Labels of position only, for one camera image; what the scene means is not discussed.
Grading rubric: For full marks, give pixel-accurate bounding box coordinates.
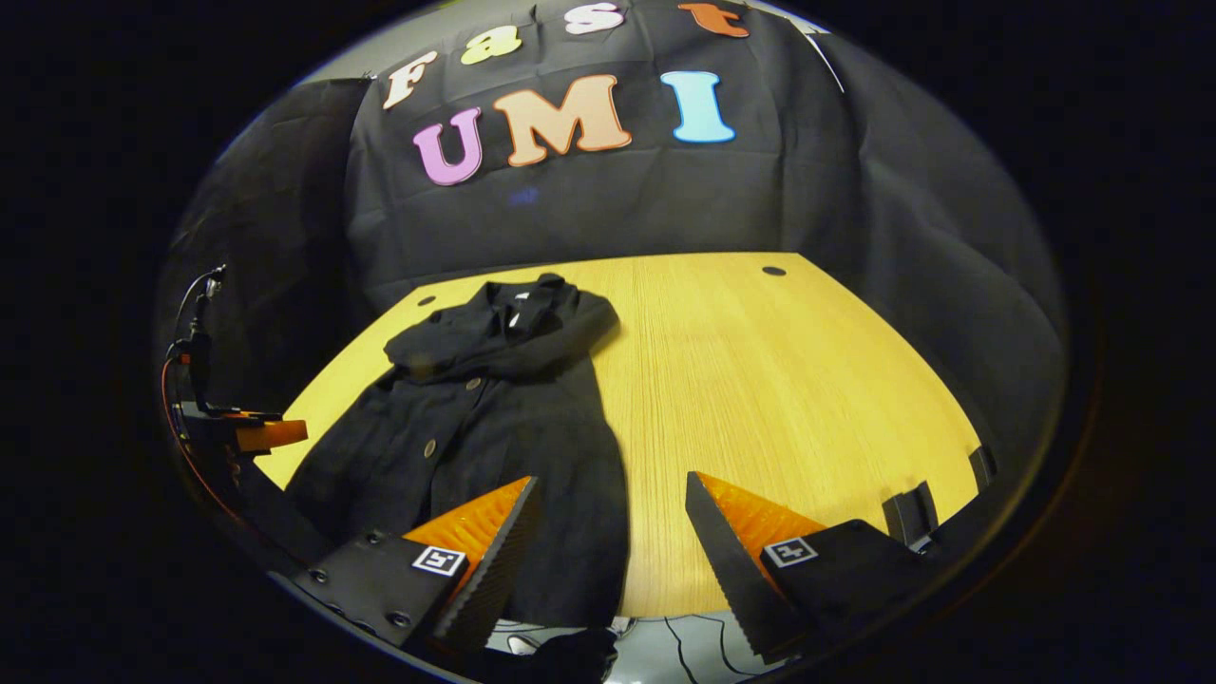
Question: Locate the black button-up coat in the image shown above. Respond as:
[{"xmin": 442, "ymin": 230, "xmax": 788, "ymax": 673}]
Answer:
[{"xmin": 285, "ymin": 274, "xmax": 633, "ymax": 683}]

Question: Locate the black backdrop cloth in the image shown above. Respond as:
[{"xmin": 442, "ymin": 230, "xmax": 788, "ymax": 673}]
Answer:
[{"xmin": 157, "ymin": 0, "xmax": 1070, "ymax": 504}]

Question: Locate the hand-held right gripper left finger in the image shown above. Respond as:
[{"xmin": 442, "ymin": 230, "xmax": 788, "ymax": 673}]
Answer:
[{"xmin": 290, "ymin": 476, "xmax": 542, "ymax": 661}]

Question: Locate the thin dark floor cable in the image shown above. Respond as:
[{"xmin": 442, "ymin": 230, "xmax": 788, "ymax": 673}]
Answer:
[{"xmin": 663, "ymin": 615, "xmax": 766, "ymax": 677}]

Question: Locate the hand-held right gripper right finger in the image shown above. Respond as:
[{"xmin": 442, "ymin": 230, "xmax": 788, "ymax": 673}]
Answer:
[{"xmin": 686, "ymin": 471, "xmax": 937, "ymax": 663}]

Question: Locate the thin red gripper cable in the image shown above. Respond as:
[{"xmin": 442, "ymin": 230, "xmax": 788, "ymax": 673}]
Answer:
[{"xmin": 160, "ymin": 356, "xmax": 243, "ymax": 522}]

